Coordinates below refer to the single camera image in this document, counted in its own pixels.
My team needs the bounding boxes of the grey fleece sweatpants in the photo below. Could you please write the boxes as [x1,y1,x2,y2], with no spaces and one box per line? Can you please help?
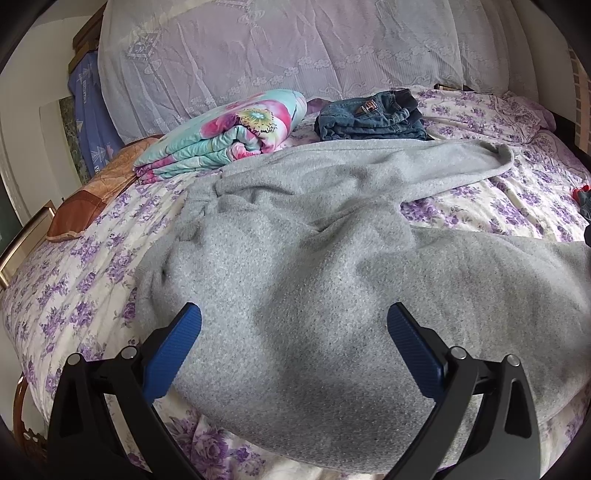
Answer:
[135,140,590,473]

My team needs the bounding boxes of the purple floral bed sheet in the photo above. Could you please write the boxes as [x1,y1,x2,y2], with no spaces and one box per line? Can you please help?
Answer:
[1,87,590,479]

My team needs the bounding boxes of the orange brown pillow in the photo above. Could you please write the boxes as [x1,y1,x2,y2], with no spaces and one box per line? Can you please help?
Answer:
[46,135,160,243]

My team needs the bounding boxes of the dark green pants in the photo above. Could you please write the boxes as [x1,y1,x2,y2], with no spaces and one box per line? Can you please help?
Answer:
[572,185,591,222]

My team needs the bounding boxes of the folded floral turquoise pink blanket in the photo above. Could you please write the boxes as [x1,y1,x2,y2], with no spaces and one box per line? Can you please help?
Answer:
[133,89,308,184]

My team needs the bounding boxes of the folded blue denim jeans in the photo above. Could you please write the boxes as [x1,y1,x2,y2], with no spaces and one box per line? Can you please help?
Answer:
[315,89,432,141]

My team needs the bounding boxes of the blue patterned cloth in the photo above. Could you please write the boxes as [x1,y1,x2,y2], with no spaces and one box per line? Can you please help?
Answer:
[68,51,123,176]

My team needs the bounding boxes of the white lace covered headboard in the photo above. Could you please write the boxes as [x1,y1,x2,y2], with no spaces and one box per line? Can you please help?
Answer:
[97,0,514,145]

